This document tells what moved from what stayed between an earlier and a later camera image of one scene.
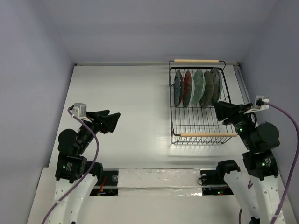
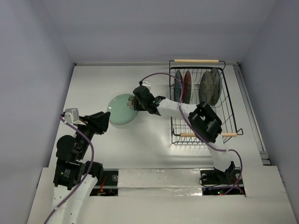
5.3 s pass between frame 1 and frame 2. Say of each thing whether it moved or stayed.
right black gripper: moved
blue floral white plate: stayed
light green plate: moved
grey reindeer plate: stayed
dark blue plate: stayed
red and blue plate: stayed
